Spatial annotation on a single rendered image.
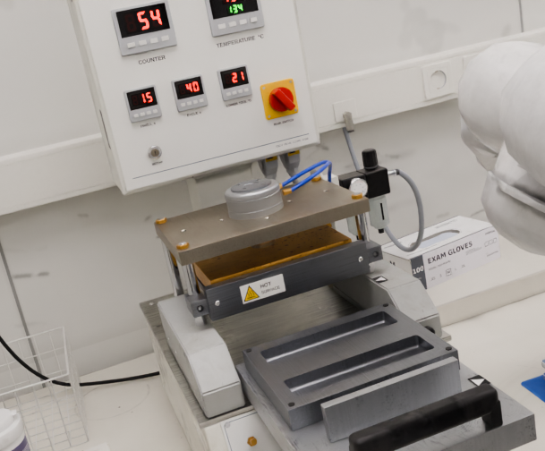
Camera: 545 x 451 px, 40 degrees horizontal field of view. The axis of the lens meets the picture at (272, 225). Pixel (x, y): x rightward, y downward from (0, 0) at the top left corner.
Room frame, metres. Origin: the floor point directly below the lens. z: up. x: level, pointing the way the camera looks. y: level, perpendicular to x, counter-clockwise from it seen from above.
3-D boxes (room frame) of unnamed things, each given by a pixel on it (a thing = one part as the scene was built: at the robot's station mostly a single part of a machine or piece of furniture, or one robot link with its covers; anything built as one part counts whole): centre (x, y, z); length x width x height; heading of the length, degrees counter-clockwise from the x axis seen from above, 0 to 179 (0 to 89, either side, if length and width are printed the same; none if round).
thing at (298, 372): (0.78, -0.05, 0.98); 0.20 x 0.17 x 0.03; 106
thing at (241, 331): (1.06, 0.03, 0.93); 0.46 x 0.35 x 0.01; 16
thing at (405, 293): (0.99, -0.14, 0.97); 0.26 x 0.05 x 0.07; 16
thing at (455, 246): (1.44, -0.32, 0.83); 0.23 x 0.12 x 0.07; 116
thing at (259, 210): (1.06, 0.01, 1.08); 0.31 x 0.24 x 0.13; 106
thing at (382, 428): (0.60, -0.10, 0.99); 0.15 x 0.02 x 0.04; 106
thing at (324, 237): (1.03, 0.01, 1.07); 0.22 x 0.17 x 0.10; 106
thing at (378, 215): (1.21, -0.16, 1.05); 0.15 x 0.05 x 0.15; 106
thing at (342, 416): (0.73, -0.07, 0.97); 0.30 x 0.22 x 0.08; 16
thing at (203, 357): (0.92, 0.13, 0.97); 0.25 x 0.05 x 0.07; 16
